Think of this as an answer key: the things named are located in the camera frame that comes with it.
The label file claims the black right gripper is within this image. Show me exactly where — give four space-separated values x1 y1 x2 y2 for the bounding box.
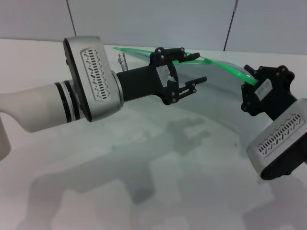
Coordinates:
240 63 301 121

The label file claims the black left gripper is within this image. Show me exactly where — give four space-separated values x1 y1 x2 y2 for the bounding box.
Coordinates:
116 47 208 106

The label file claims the clear green-zip document bag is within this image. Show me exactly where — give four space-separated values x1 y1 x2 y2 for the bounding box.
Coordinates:
112 46 260 142

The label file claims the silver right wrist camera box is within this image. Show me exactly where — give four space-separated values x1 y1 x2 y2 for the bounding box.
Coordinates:
246 97 307 181

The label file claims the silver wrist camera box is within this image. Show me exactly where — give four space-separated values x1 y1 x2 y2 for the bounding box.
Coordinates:
246 97 307 181
62 35 125 123

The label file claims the silver left cable connector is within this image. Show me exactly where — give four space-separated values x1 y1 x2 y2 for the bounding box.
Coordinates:
117 53 128 72

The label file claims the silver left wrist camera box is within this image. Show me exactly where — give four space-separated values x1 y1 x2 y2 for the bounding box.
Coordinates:
62 35 125 123

